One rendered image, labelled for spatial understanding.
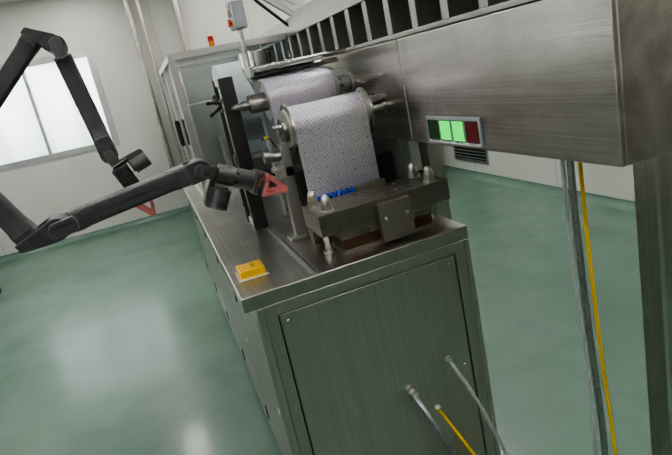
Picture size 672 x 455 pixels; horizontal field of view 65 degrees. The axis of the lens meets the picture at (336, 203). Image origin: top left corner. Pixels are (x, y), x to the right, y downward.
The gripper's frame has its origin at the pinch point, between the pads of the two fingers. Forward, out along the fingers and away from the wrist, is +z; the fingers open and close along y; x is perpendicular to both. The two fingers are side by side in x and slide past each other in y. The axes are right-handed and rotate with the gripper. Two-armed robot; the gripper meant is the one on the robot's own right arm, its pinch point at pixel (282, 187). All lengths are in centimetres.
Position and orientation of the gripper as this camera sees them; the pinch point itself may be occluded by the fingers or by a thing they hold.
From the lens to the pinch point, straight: 157.3
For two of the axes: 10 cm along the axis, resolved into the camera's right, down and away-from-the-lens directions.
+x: 2.4, -9.7, -0.7
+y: 3.4, 1.5, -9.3
